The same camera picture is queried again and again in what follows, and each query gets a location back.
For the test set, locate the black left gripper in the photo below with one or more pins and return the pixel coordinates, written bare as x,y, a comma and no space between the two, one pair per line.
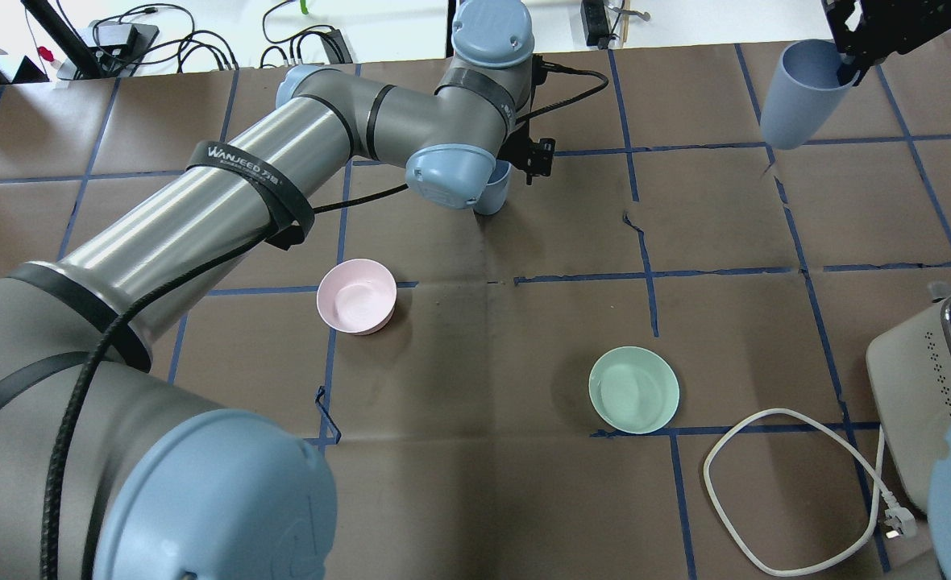
539,154

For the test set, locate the black power adapter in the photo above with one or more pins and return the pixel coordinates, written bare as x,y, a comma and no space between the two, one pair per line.
335,46

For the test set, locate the blue cup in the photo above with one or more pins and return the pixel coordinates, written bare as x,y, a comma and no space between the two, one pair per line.
803,93
496,191

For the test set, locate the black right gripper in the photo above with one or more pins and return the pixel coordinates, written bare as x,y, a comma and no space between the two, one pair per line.
886,32

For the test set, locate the mint green bowl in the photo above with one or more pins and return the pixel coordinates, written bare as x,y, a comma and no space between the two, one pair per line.
634,390

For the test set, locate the cream toaster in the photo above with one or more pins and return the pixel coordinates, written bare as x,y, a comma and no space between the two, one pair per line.
909,368

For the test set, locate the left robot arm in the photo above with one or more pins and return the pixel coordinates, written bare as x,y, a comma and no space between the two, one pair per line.
107,472

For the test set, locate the pink bowl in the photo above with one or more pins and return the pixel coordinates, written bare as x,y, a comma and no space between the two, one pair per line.
357,297

